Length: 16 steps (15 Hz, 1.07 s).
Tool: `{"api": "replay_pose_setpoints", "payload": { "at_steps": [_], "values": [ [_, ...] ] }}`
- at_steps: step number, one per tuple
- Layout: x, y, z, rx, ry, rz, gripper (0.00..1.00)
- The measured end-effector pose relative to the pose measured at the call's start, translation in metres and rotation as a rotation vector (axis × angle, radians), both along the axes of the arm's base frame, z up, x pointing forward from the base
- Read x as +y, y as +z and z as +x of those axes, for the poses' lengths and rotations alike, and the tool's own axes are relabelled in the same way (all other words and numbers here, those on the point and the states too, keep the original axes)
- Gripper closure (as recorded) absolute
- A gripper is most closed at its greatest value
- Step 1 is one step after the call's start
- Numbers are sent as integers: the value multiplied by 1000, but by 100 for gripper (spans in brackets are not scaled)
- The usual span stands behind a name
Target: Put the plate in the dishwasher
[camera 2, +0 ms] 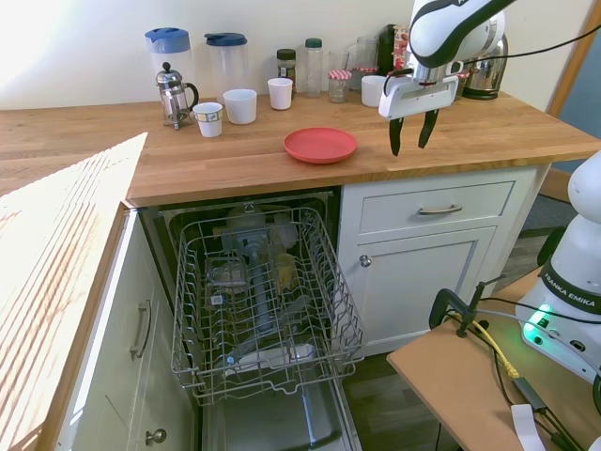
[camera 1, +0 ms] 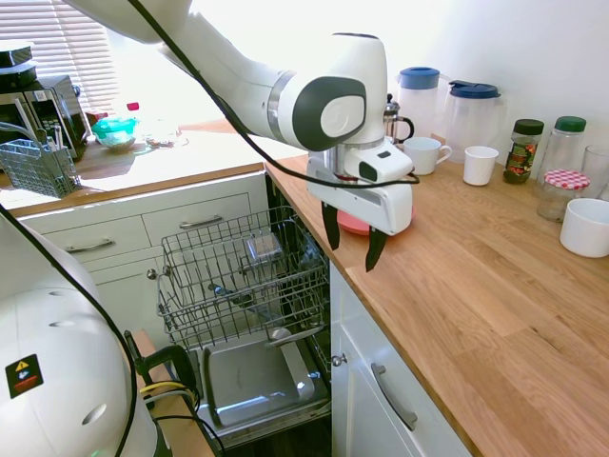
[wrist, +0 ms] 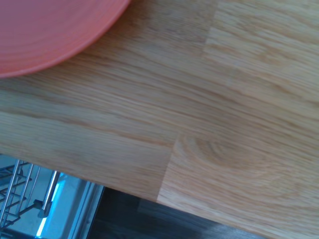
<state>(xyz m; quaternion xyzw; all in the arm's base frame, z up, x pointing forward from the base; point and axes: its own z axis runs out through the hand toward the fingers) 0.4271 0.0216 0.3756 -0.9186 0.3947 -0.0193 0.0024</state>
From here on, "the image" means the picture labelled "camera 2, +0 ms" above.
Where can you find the stainless steel electric kettle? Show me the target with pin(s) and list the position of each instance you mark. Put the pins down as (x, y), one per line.
(483, 75)

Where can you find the patterned paper cup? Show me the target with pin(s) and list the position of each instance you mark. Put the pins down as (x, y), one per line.
(208, 119)

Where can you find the narrow white cup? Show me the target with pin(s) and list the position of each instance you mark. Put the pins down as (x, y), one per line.
(280, 94)

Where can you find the yellow plastic cup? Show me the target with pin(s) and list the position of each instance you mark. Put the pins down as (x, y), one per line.
(285, 270)

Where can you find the wide jar red checked lid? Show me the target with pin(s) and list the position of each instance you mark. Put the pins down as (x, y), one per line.
(362, 75)

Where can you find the white dish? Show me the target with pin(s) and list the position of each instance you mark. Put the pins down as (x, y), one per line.
(282, 357)

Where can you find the built-in dishwasher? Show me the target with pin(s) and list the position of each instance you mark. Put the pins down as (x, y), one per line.
(282, 423)

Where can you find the dark-lid coffee jar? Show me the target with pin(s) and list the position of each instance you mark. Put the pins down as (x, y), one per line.
(286, 63)

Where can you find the short blue-lid clear pitcher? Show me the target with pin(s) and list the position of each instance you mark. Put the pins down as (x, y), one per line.
(226, 66)

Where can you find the red plastic plate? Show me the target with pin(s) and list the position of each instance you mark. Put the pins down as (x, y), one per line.
(320, 144)

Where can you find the red and white carton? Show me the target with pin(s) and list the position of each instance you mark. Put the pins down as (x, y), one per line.
(402, 47)

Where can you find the white cabinet with drawer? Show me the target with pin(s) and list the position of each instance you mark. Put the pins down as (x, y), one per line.
(422, 282)

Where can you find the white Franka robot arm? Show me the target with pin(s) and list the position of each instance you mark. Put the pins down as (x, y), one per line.
(436, 28)

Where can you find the black C-clamp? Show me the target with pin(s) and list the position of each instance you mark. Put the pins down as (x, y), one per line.
(439, 305)

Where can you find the clear drinking glass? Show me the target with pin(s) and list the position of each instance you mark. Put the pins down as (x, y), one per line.
(338, 60)

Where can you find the large clear glass jar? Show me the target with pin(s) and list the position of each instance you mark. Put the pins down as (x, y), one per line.
(367, 51)

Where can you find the small jar red checked lid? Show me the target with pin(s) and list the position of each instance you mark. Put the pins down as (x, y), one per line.
(339, 87)

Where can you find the wooden door frame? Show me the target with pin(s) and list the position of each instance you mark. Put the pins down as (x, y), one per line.
(570, 70)

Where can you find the black bottle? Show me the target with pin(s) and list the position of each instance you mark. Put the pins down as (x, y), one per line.
(387, 47)

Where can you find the white tape strip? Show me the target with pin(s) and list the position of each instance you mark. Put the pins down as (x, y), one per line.
(526, 425)

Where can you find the clear plastic container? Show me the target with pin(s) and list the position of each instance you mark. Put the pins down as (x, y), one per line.
(225, 275)

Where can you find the glass French press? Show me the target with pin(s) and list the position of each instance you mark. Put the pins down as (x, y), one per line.
(173, 96)

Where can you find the white mug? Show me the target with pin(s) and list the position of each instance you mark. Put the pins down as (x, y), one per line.
(372, 91)

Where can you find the tall blue-lid clear pitcher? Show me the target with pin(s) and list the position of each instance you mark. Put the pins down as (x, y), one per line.
(169, 56)

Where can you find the white corner cabinet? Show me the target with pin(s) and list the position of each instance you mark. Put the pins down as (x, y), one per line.
(155, 376)

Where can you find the green-cap clear bottle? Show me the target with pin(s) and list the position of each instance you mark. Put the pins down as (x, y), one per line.
(313, 70)

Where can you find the round metal door knob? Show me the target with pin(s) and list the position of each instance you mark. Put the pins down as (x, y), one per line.
(365, 261)

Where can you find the wide white cup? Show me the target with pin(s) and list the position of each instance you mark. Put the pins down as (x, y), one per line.
(240, 107)

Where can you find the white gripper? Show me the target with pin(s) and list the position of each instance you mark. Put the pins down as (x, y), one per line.
(413, 96)

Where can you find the round metal cabinet knob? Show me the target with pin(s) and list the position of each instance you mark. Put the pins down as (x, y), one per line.
(156, 437)

